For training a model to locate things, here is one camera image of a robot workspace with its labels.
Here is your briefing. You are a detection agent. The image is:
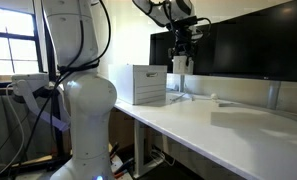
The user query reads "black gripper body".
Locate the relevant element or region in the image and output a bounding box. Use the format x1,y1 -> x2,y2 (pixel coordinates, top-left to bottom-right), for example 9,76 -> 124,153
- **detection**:
167,16 -> 198,57

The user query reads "small white box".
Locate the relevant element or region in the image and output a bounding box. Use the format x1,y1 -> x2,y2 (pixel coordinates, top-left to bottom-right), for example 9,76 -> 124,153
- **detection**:
173,56 -> 194,75

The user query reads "white clamp mount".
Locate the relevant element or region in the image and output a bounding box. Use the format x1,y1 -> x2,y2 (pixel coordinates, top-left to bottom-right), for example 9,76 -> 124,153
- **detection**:
11,73 -> 70,131

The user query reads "brown cardboard box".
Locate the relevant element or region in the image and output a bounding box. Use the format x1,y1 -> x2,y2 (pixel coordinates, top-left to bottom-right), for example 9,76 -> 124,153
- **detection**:
109,108 -> 134,149

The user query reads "large white storage box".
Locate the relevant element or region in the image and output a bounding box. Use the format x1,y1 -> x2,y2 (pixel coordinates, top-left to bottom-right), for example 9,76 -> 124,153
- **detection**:
108,64 -> 167,105

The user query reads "large black monitor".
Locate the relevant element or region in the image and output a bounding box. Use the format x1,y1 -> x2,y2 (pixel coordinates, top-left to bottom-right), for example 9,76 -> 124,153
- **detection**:
149,0 -> 297,84

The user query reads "small white ball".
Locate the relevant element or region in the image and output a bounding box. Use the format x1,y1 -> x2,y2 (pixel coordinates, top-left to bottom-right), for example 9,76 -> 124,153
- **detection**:
210,93 -> 218,100

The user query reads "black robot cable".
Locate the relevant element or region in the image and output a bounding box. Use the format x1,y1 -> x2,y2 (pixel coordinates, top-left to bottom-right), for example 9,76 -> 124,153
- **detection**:
17,0 -> 112,180

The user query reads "white monitor stand pole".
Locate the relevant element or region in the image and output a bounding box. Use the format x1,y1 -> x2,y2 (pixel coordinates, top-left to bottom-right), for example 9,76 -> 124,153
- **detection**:
267,81 -> 281,110

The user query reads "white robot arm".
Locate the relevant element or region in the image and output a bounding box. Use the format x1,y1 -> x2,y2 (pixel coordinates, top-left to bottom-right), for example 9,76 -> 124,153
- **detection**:
42,0 -> 117,180

